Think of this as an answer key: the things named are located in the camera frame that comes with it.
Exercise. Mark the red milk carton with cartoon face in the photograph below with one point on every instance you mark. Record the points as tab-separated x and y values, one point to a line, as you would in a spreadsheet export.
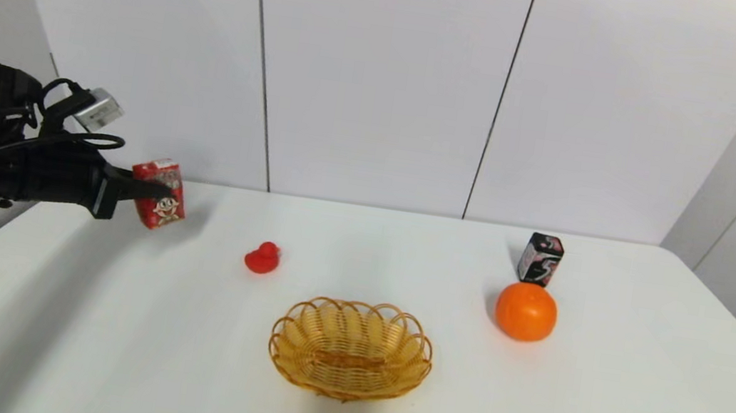
163	211

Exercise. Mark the orange fruit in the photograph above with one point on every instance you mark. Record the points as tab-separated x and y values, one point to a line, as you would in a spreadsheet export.
526	312

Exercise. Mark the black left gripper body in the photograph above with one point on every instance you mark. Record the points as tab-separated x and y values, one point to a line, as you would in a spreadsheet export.
66	175

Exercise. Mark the yellow woven wicker basket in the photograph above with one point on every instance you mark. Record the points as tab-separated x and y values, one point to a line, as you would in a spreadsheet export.
350	349

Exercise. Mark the black chewing gum box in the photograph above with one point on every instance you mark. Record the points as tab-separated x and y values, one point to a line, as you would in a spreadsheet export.
540	259

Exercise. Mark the red rubber duck toy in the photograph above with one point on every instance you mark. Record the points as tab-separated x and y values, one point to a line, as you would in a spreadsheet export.
262	259

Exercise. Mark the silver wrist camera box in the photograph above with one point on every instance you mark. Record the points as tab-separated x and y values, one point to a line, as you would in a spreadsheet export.
98	110

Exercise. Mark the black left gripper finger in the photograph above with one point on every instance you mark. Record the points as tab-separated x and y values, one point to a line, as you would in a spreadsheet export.
150	191

